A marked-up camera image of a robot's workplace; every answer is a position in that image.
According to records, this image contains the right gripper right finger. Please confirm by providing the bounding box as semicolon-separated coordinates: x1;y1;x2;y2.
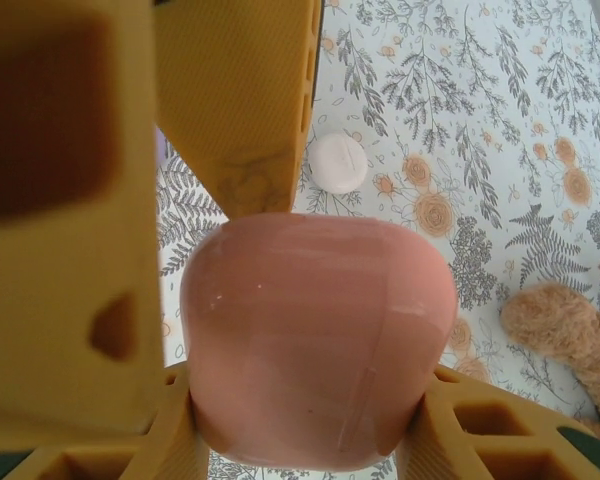
394;364;600;480

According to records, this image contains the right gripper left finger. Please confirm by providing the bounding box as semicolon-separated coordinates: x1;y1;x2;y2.
0;362;209;480

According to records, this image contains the pink earbud charging case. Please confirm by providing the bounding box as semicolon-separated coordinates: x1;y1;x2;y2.
179;212;457;474

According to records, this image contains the white round earbud case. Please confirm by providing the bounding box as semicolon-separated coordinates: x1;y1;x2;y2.
307;131;369;195

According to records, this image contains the brown teddy bear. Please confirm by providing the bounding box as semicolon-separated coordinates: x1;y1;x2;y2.
498;238;600;436

